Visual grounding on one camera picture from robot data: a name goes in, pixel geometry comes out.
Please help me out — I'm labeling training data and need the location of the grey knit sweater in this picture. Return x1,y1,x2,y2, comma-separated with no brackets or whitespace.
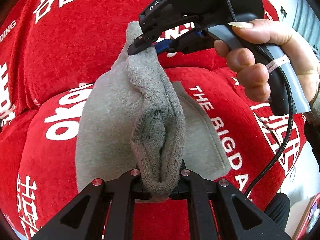
75,21,231,202

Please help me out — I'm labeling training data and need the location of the person's right hand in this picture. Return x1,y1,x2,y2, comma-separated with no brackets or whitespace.
214,20,319,103

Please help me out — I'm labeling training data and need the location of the red wedding print blanket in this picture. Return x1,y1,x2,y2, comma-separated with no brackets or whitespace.
0,0,307,240

